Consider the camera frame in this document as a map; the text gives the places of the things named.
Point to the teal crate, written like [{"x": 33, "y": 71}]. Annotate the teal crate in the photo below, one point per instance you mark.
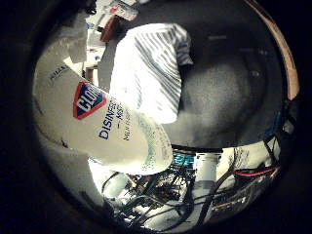
[{"x": 183, "y": 160}]

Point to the wooden desk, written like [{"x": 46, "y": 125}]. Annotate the wooden desk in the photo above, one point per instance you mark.
[{"x": 286, "y": 61}]

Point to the brown wooden box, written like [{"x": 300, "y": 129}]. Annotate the brown wooden box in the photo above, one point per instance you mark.
[{"x": 109, "y": 29}]

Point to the white box red label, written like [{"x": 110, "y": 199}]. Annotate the white box red label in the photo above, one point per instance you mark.
[{"x": 125, "y": 9}]

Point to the white Clorox spray bottle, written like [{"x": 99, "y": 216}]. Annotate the white Clorox spray bottle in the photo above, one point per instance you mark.
[{"x": 107, "y": 130}]

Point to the white striped cloth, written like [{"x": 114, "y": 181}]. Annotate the white striped cloth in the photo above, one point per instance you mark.
[{"x": 149, "y": 74}]

